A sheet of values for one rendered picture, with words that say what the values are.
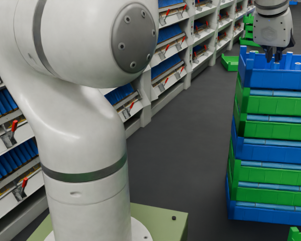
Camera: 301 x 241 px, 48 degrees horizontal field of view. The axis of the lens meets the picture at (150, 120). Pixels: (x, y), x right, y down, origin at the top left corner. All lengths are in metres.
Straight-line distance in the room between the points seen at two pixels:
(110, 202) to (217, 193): 0.92
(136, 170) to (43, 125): 1.06
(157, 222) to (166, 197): 0.67
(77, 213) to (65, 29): 0.24
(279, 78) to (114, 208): 0.68
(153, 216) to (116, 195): 0.20
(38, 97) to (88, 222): 0.18
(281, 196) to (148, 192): 0.48
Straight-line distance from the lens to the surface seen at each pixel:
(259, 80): 1.02
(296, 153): 1.13
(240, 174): 1.14
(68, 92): 0.46
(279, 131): 1.09
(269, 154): 1.12
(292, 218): 1.27
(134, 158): 1.56
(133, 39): 0.34
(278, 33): 1.01
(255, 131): 1.07
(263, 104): 1.04
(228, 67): 2.96
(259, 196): 1.20
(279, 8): 0.96
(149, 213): 0.67
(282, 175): 1.16
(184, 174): 1.45
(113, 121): 0.44
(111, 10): 0.33
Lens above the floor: 0.79
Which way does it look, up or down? 24 degrees down
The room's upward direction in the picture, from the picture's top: straight up
